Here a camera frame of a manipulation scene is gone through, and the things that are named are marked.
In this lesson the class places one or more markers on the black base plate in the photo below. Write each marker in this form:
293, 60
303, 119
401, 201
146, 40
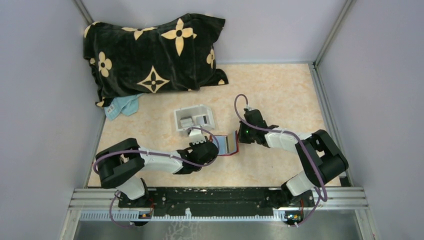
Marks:
216, 202

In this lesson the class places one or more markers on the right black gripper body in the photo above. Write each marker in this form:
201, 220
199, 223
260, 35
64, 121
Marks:
246, 134

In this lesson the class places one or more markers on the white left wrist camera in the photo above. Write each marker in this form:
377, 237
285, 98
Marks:
196, 136

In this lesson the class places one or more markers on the aluminium front rail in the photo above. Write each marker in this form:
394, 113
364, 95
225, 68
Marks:
97, 204

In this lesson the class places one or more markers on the black floral pillow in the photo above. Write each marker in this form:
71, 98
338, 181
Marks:
177, 56

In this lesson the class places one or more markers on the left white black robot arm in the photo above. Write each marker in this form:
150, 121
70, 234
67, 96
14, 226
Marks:
118, 165

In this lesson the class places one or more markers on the light blue cloth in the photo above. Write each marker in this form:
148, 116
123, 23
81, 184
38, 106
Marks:
125, 105

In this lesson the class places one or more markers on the grey single card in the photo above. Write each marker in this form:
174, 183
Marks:
202, 120

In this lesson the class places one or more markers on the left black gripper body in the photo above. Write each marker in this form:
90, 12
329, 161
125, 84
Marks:
196, 146

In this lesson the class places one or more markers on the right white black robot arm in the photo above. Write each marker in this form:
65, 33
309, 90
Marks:
320, 157

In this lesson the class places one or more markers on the grey card stack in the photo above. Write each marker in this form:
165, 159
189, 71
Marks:
186, 122

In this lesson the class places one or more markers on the white plastic card box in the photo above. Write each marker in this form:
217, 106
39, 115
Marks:
193, 111

